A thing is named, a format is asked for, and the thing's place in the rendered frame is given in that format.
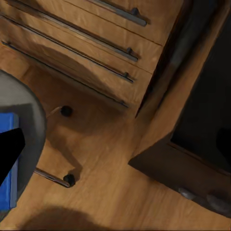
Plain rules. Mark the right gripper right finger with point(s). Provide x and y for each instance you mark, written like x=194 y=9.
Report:
x=223 y=143

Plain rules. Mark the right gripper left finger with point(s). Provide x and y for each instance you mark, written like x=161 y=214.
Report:
x=12 y=143

